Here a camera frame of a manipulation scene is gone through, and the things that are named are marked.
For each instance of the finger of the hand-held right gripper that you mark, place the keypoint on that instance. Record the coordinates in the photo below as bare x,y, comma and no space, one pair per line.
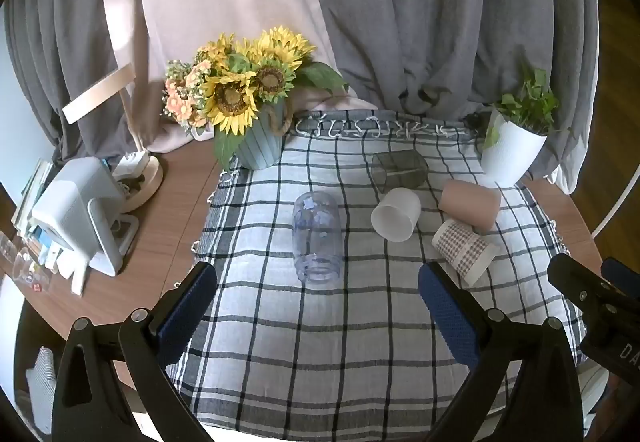
582,284
622,278

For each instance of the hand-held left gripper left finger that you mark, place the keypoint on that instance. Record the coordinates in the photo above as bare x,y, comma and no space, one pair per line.
186,309

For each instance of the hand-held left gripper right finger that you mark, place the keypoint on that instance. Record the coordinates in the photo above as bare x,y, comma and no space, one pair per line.
450,317

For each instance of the clear bluish plastic cup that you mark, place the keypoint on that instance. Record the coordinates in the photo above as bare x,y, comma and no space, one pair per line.
315,242

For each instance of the checked pattern paper cup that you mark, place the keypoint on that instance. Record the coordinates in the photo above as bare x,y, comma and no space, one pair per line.
462,247

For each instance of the white cup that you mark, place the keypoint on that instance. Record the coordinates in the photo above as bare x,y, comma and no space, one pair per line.
397,214

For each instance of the pink cup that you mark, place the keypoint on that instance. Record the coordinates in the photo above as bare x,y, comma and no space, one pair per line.
472,202

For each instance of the dark grey transparent cup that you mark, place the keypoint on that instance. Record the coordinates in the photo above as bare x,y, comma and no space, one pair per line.
400,172

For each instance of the white curved rod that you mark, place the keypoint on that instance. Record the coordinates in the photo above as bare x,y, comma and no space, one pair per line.
617,204

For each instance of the checked black white cloth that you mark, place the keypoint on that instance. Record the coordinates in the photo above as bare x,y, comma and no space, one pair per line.
325,347

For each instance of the white small boxes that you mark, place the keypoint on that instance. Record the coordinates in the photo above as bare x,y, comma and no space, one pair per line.
62,264

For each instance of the white desk lamp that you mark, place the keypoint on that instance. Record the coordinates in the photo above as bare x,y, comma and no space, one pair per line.
149,178

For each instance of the green plant in white pot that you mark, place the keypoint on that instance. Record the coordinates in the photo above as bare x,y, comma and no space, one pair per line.
510,149

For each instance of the white desktop device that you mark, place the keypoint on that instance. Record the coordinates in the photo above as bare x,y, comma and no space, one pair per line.
70,202

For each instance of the white ribbed object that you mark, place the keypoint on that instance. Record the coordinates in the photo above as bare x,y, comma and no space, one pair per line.
42,379

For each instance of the clear plastic container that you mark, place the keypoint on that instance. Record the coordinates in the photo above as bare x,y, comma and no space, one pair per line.
22,267

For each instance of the blue ribbed vase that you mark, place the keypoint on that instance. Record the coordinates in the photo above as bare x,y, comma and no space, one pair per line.
257,149

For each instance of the stack of books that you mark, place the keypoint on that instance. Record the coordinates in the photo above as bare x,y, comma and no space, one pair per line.
29,194

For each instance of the pink flower bunch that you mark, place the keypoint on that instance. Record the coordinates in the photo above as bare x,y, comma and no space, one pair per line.
180,97

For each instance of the sunflower bouquet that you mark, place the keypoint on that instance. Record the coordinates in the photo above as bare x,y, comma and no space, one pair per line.
231,97

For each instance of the grey curtain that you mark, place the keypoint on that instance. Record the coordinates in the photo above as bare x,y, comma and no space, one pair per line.
55,47
440,22

